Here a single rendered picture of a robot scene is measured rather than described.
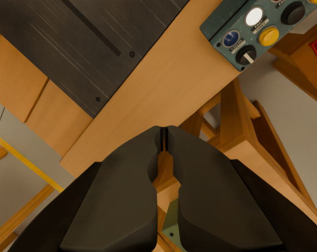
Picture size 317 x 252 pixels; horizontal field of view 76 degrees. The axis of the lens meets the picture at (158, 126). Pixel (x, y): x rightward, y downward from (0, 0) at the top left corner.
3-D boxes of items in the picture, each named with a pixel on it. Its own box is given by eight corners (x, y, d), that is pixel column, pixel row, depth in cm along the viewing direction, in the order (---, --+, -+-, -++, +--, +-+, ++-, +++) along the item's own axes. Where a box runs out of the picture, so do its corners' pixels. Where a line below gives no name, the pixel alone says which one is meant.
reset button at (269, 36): (278, 33, 28) (283, 37, 27) (262, 46, 29) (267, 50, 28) (271, 22, 26) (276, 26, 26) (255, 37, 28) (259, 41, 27)
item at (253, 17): (265, 14, 26) (267, 14, 24) (250, 29, 27) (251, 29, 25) (255, 3, 25) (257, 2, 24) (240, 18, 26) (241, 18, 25)
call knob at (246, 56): (257, 52, 30) (261, 56, 29) (242, 65, 31) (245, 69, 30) (248, 42, 28) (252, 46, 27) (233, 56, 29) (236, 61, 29)
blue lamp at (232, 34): (241, 37, 27) (242, 37, 26) (228, 49, 28) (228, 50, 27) (232, 26, 27) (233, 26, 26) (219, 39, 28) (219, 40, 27)
